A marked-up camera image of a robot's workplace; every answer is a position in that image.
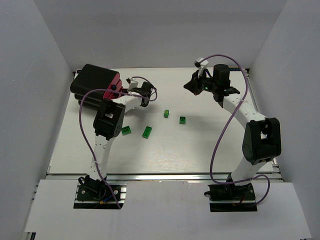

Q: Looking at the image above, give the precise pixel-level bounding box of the green lego brick number two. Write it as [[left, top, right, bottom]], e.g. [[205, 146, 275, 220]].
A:
[[163, 109, 170, 118]]

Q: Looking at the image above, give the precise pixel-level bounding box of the green hollow lego brick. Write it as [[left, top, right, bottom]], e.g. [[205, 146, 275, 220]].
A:
[[179, 116, 186, 125]]

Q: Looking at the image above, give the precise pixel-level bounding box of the green lego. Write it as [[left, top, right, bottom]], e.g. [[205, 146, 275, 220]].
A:
[[142, 126, 152, 139]]

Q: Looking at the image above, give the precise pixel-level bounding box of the green 2x3 lego brick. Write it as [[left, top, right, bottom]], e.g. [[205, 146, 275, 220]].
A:
[[121, 126, 132, 136]]

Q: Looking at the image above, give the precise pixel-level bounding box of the black pink drawer organizer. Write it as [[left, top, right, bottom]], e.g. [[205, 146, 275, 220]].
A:
[[70, 63, 123, 110]]

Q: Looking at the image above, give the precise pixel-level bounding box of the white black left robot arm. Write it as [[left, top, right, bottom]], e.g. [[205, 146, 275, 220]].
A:
[[79, 78, 156, 195]]

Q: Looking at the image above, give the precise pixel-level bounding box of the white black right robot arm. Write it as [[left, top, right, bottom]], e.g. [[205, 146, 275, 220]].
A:
[[183, 62, 282, 188]]

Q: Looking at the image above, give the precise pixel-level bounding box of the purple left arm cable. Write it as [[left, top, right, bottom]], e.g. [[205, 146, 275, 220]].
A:
[[78, 76, 158, 210]]

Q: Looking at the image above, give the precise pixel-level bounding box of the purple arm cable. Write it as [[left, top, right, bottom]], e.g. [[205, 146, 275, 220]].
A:
[[204, 54, 271, 205], [78, 76, 158, 210]]

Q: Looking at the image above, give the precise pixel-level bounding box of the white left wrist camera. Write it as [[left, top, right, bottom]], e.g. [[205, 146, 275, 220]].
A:
[[126, 77, 139, 92]]

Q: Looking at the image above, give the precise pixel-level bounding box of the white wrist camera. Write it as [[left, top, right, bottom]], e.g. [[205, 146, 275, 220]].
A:
[[126, 77, 139, 92], [194, 57, 209, 71]]

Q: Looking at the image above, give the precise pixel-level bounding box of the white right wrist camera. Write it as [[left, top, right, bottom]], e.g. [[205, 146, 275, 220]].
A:
[[194, 57, 209, 71]]

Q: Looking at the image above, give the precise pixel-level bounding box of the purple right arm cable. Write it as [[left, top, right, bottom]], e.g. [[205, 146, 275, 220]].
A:
[[204, 54, 271, 205]]

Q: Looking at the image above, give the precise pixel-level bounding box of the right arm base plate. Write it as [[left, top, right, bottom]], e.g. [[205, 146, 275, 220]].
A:
[[204, 183, 258, 213]]

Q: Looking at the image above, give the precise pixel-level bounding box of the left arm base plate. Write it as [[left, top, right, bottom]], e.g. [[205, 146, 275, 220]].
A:
[[73, 184, 126, 210]]

